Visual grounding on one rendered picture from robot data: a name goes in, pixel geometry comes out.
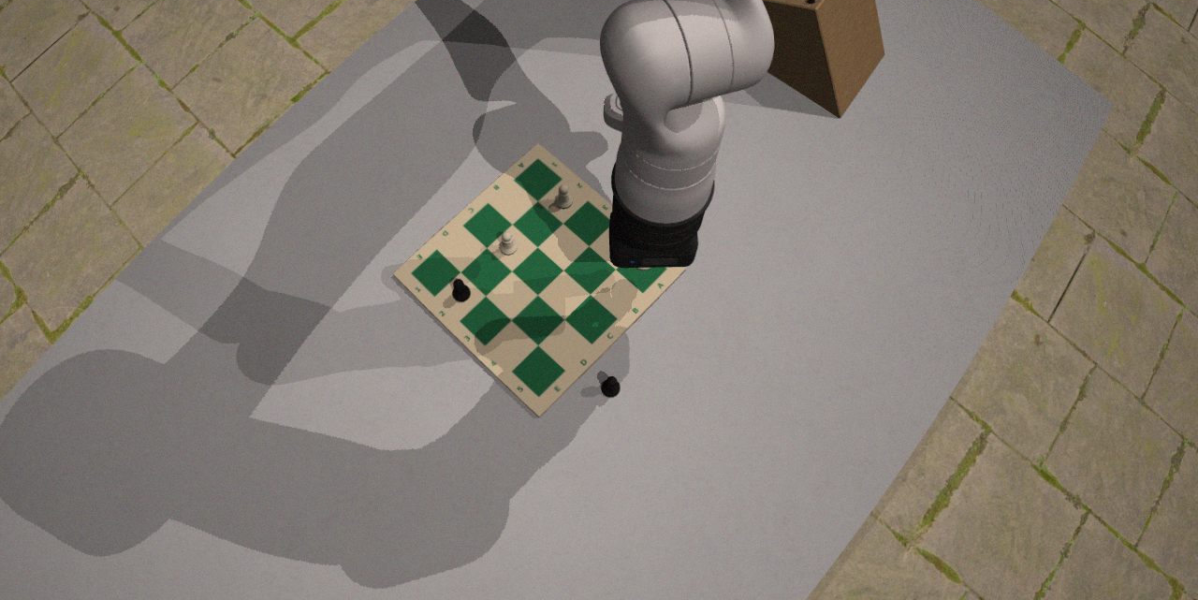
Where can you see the white pawn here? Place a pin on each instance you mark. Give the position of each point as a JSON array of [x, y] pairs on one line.
[[564, 200], [508, 245]]

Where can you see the black pawn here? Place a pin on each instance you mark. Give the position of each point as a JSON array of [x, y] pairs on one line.
[[610, 387], [461, 294]]

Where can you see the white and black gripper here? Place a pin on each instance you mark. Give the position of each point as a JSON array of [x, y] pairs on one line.
[[648, 220]]

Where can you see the green and cream chessboard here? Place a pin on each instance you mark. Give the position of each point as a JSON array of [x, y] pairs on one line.
[[540, 318]]

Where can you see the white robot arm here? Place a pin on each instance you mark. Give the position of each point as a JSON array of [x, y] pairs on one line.
[[659, 54]]

